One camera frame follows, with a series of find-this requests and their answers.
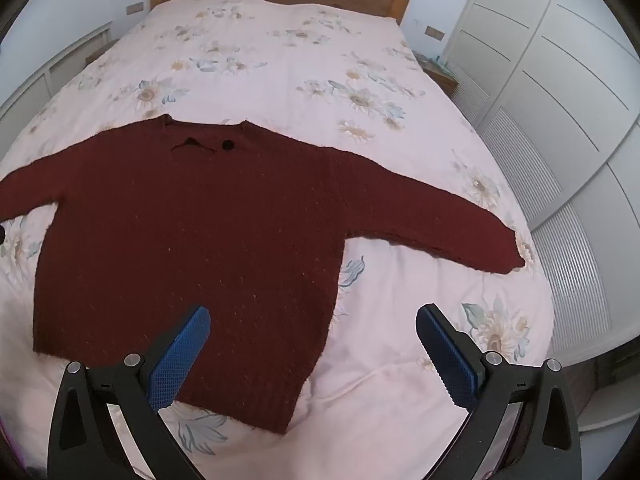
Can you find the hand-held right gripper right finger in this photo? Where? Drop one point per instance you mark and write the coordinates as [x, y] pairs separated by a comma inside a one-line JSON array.
[[445, 355]]

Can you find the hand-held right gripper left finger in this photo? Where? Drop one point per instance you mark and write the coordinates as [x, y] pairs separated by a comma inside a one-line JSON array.
[[185, 355]]

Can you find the dark red knitted sweater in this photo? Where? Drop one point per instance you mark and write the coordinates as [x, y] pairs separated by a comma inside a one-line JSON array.
[[200, 235]]

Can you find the wooden nightstand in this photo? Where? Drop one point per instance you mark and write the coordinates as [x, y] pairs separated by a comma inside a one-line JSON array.
[[442, 80]]

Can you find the pink floral bedspread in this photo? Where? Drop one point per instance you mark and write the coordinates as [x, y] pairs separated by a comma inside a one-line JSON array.
[[300, 85]]

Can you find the white panelled wardrobe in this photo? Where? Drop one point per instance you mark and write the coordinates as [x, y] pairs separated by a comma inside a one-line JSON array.
[[550, 60]]

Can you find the beige wall socket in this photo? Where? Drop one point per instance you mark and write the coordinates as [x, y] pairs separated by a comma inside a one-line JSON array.
[[435, 32], [135, 8]]

